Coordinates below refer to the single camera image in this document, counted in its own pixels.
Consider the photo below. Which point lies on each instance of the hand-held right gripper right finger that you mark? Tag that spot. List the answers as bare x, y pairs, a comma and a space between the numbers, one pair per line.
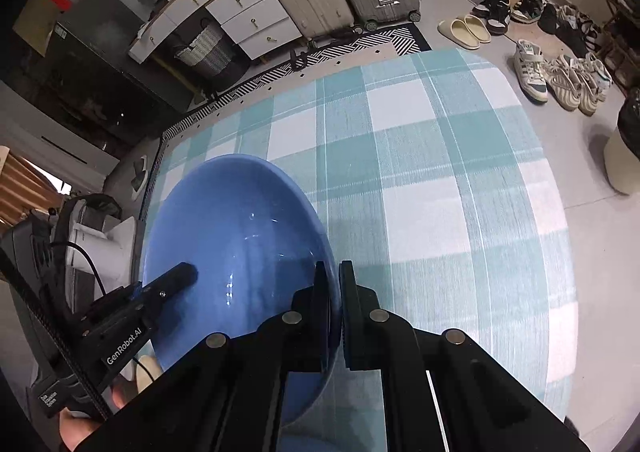
350, 322

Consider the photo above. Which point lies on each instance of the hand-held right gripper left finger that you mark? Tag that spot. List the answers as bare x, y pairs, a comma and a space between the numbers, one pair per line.
320, 312

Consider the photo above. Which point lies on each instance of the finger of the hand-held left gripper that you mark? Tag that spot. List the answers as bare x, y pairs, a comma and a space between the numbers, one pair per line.
175, 279

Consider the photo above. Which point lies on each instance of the blue bowl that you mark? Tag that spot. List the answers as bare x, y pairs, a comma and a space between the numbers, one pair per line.
225, 212

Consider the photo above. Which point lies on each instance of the person's left hand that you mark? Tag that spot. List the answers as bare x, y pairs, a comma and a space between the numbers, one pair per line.
75, 434

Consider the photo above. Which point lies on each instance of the white cylindrical appliance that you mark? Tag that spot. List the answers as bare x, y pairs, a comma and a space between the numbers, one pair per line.
115, 242

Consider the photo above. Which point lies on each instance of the teal white checked tablecloth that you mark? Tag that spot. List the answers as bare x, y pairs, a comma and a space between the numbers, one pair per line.
425, 182

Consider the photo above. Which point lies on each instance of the brown curtain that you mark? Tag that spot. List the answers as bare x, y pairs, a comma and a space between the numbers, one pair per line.
25, 187

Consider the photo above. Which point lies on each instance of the white wardrobe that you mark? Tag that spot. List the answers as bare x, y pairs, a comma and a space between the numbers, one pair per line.
50, 141

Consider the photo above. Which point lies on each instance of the black refrigerator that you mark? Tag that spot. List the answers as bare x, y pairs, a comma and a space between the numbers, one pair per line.
100, 61

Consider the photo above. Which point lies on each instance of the woven laundry basket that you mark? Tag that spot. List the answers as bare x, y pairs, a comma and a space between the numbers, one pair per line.
210, 51

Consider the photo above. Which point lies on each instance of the white desk with drawers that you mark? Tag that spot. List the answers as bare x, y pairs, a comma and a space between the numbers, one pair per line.
250, 11

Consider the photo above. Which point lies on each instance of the red folder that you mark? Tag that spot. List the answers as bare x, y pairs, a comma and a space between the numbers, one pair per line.
61, 0

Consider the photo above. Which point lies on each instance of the white trash bin black bag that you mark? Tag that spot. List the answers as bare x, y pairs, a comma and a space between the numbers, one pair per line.
620, 161

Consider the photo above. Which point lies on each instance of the cluster of assorted shoes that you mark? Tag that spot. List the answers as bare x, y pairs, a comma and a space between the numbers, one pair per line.
530, 61

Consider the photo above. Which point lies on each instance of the wooden shoe rack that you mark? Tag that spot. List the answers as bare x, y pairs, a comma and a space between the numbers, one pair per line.
625, 31

